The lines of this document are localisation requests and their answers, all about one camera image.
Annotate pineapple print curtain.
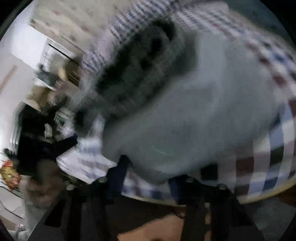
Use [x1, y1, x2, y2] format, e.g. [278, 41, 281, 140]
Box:
[29, 0, 130, 51]

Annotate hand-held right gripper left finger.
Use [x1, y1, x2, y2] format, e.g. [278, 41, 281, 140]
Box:
[30, 155, 131, 241]

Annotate checked bed sheet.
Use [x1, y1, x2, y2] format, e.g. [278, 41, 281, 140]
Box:
[57, 0, 296, 205]

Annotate grey-green pants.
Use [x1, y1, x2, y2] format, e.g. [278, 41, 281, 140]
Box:
[74, 17, 287, 186]

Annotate brown cardboard box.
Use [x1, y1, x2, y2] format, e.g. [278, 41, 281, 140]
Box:
[62, 60, 81, 86]

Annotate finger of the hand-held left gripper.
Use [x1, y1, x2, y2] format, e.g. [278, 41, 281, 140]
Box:
[55, 136, 78, 158]

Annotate person's left hand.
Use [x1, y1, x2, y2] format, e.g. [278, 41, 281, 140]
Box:
[26, 161, 67, 208]

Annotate red yellow printed bag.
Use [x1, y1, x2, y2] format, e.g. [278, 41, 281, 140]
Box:
[0, 160, 21, 189]

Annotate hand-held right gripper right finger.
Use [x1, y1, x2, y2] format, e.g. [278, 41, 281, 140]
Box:
[169, 175, 266, 241]

